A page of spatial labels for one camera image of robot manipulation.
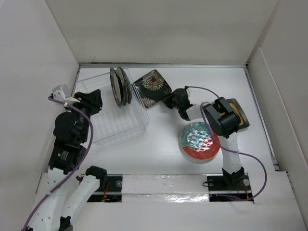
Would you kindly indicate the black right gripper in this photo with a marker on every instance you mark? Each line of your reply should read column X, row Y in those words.
column 167, row 100

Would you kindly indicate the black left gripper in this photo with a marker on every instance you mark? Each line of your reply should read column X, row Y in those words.
column 93, row 99

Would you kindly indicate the black square floral plate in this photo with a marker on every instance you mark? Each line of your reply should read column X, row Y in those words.
column 152, row 88

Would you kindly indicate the round plate black checkered rim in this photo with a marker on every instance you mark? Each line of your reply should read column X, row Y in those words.
column 117, row 87

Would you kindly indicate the blue round plate brown rim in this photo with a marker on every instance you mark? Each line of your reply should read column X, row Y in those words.
column 128, row 87

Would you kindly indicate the cream round plate tree design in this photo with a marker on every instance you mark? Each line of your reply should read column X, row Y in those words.
column 123, row 84

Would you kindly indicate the red teal round plate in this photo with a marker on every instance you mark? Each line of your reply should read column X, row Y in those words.
column 196, row 142

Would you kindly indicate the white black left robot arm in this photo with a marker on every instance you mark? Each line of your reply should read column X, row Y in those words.
column 67, row 193

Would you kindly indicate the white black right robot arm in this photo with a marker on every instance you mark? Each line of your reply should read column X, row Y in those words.
column 220, row 119

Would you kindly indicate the clear plastic dish rack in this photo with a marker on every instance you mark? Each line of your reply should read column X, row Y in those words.
column 113, row 124

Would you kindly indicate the square yellow plate dark rim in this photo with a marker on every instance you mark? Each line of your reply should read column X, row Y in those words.
column 244, row 123

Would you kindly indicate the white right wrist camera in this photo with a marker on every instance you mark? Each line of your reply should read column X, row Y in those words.
column 188, row 91

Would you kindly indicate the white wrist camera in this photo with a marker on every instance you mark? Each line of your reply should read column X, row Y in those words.
column 61, row 93
column 188, row 91

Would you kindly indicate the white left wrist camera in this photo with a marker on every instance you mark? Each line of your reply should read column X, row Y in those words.
column 61, row 93

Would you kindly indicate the aluminium frame rail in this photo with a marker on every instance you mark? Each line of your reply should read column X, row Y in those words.
column 154, row 65

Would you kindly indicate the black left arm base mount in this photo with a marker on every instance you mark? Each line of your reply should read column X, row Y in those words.
column 111, row 192

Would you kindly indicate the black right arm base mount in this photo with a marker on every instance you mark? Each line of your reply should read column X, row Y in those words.
column 220, row 191

